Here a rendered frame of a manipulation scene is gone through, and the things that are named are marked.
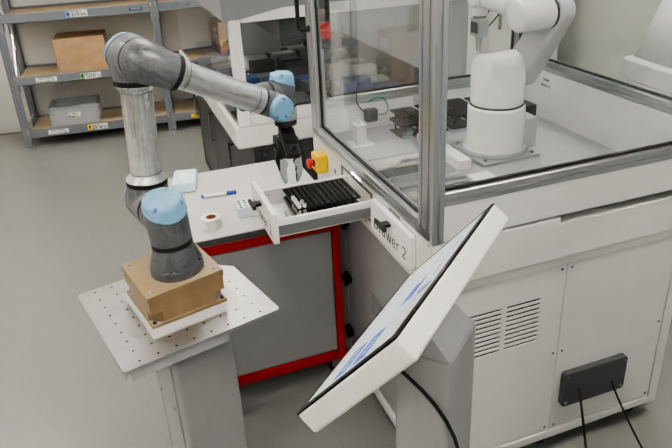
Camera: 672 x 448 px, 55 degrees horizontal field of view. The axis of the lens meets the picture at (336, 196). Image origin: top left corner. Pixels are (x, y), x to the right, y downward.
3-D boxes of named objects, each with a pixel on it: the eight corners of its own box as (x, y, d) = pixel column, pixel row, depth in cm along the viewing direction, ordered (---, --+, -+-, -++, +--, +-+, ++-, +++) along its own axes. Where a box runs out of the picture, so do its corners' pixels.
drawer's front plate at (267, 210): (274, 245, 206) (271, 214, 201) (253, 209, 231) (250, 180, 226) (280, 244, 207) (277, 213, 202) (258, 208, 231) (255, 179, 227)
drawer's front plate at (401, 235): (410, 271, 188) (410, 237, 184) (371, 228, 213) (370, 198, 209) (415, 269, 189) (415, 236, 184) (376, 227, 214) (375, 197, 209)
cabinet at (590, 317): (428, 498, 214) (431, 293, 181) (325, 326, 302) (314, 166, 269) (656, 416, 242) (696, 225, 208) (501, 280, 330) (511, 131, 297)
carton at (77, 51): (58, 74, 536) (50, 39, 524) (63, 65, 564) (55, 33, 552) (109, 69, 545) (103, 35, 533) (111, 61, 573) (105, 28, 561)
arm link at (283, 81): (262, 72, 201) (285, 67, 206) (265, 106, 206) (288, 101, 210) (274, 77, 195) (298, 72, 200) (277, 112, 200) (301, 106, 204)
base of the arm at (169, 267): (169, 289, 178) (161, 258, 173) (141, 270, 187) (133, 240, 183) (214, 265, 187) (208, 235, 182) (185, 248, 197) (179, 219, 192)
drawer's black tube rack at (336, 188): (298, 226, 213) (297, 209, 210) (283, 205, 228) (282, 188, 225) (361, 213, 220) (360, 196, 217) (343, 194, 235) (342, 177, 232)
